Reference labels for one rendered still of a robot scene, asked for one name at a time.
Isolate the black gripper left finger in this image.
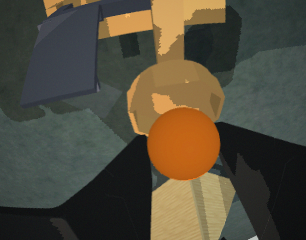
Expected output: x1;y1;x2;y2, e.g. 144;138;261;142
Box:
0;133;153;240

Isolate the orange ball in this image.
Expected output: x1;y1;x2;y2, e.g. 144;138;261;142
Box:
148;108;221;180

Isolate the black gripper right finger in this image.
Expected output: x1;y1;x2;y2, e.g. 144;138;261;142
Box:
214;121;306;240

